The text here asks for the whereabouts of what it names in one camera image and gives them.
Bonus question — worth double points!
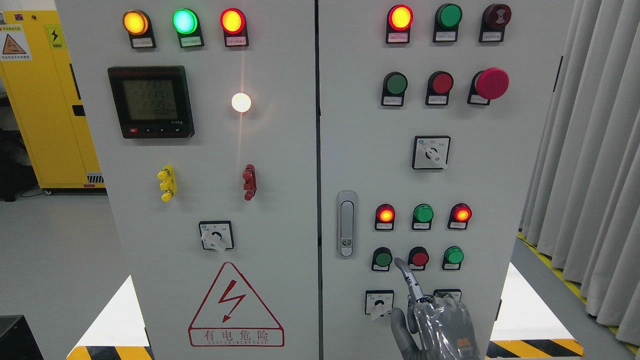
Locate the yellow terminal block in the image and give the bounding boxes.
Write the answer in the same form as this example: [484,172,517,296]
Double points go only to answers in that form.
[157,165,178,202]

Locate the green indicator lamp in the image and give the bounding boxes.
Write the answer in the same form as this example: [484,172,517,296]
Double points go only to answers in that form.
[411,203,434,231]
[172,7,205,49]
[432,3,463,43]

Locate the lower left green push button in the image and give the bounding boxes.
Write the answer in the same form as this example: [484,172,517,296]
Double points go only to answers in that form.
[370,247,394,272]

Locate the grey curtain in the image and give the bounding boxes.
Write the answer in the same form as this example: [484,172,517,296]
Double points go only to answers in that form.
[520,0,640,346]

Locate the red push button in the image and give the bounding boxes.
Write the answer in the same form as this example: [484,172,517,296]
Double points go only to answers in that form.
[425,70,454,106]
[407,246,430,271]

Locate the black digital power meter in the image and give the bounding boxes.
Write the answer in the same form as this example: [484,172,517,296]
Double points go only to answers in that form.
[107,64,195,139]

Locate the green indicator lamp top left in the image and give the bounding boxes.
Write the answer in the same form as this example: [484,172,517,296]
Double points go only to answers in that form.
[172,7,205,49]

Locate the lower green indicator lamp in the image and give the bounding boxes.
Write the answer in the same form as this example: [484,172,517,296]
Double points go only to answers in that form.
[411,203,434,231]

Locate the silver cabinet door handle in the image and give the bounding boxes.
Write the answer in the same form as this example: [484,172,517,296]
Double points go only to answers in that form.
[336,191,358,258]

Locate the red mushroom emergency stop button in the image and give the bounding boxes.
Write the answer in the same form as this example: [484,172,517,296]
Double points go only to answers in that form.
[466,67,510,106]

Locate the lower left red indicator lamp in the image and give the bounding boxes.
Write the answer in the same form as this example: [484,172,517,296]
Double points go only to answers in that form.
[374,203,396,231]

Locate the red electrical hazard warning sticker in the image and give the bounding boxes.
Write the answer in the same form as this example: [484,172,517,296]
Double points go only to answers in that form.
[188,261,285,347]

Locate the upper right rotary selector switch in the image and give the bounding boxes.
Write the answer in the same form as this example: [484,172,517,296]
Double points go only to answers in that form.
[411,136,451,170]

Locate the green indicator lamp top right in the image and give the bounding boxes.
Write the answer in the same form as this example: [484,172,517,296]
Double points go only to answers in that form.
[432,3,463,43]

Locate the white lit indicator lamp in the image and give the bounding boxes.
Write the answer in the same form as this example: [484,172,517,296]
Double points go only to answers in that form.
[231,92,252,114]

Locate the red indicator lamp top right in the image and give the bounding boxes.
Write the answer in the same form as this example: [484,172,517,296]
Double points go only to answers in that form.
[385,4,413,44]

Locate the red terminal block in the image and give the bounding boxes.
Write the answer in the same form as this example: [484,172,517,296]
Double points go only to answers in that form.
[242,164,258,201]

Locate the lower right green push button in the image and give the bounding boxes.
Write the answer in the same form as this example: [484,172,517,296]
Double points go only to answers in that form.
[441,246,465,271]

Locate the dark red buzzer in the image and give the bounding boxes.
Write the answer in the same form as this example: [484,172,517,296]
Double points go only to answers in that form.
[478,3,512,43]

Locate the upper green push button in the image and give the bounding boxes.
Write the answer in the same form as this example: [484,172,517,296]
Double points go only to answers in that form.
[381,71,409,107]

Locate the green push button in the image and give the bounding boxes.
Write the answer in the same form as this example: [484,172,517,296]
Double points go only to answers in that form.
[381,71,409,107]
[370,247,394,272]
[441,246,465,271]

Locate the black key selector switch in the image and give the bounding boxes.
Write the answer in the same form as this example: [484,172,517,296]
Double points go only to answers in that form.
[432,288,462,302]

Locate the lower right red indicator lamp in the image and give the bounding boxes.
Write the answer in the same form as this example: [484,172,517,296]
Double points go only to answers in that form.
[446,203,473,230]

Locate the yellow safety storage cabinet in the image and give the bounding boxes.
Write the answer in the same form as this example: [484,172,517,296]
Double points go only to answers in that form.
[0,10,105,192]

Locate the grey electrical control cabinet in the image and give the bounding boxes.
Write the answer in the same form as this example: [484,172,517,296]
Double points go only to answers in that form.
[55,0,576,360]

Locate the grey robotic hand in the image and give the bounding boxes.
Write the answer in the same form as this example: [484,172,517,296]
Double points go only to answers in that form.
[390,257,484,360]

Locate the red indicator lamp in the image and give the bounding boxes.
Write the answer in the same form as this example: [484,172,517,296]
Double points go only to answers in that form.
[446,203,473,230]
[385,4,413,44]
[219,7,249,48]
[374,203,396,231]

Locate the yellow indicator lamp top left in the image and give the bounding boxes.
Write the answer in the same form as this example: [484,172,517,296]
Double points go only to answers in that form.
[122,9,156,49]

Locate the upper red push button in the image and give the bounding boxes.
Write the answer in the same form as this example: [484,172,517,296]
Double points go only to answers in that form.
[425,70,454,106]

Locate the left door rotary selector switch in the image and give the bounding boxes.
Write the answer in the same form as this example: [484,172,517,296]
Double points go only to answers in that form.
[198,220,235,252]

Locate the lower white rotary selector switch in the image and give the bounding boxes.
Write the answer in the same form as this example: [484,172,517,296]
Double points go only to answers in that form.
[365,289,394,322]

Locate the black box bottom left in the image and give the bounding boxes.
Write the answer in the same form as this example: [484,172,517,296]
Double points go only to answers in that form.
[0,314,43,360]

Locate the lower red push button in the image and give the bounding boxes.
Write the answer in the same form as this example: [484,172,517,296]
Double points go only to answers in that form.
[407,246,430,271]

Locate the red indicator lamp top left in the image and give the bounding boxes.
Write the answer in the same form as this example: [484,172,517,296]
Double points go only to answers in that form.
[219,7,249,48]

